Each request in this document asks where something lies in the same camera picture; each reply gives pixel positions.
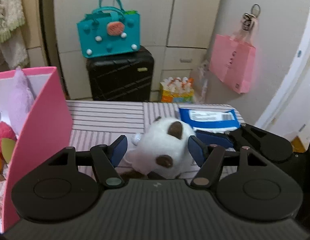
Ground blue wet wipes pack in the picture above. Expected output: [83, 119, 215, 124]
[179, 108, 241, 133]

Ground white panda plush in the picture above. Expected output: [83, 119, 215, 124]
[120, 116, 195, 181]

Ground pink strawberry plush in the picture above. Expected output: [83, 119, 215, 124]
[0, 121, 18, 159]

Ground striped table cloth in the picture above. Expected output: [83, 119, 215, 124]
[66, 100, 246, 178]

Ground colourful gift bag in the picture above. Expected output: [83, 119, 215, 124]
[159, 77, 194, 103]

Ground pink storage box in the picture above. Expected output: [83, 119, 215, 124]
[1, 67, 73, 232]

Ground pink paper bag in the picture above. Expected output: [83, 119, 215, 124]
[209, 35, 256, 94]

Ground black suitcase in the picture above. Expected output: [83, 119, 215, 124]
[86, 46, 154, 102]

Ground purple plush toy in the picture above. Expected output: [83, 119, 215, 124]
[7, 67, 35, 135]

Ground teal felt handbag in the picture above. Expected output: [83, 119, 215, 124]
[77, 0, 140, 59]

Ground wardrobe cabinet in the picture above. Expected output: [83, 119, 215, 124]
[54, 0, 221, 99]

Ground cream knitted sweater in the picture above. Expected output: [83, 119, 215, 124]
[0, 0, 29, 69]

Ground black hair ties on hook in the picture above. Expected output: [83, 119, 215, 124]
[241, 3, 261, 34]

